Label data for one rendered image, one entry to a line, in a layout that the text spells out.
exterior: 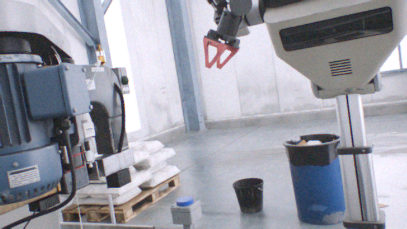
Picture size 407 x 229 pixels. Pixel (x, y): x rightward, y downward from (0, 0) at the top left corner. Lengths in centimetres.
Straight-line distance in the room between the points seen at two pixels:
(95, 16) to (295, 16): 601
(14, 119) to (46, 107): 6
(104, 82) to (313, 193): 224
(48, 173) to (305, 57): 83
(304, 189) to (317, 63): 196
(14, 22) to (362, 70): 96
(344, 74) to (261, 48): 792
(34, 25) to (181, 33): 907
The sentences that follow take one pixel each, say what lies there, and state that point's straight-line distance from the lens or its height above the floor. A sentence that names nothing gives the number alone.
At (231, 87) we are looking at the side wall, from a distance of 942.
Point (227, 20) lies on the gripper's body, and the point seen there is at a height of 139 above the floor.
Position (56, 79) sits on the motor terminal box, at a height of 128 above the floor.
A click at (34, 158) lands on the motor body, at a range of 69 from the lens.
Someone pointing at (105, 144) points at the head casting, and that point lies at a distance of 115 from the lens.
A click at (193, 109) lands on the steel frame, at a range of 965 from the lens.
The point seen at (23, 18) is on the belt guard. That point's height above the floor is 139.
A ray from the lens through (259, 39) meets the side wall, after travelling 916.
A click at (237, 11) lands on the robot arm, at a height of 140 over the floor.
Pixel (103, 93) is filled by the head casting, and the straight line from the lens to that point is 112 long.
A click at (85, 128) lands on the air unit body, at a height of 117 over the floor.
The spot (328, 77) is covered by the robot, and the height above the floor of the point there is 119.
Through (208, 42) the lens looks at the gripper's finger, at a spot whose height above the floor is 134.
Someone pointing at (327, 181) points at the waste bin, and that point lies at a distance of 304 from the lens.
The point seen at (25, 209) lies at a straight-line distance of 133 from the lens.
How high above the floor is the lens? 123
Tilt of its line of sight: 4 degrees down
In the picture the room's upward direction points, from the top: 9 degrees counter-clockwise
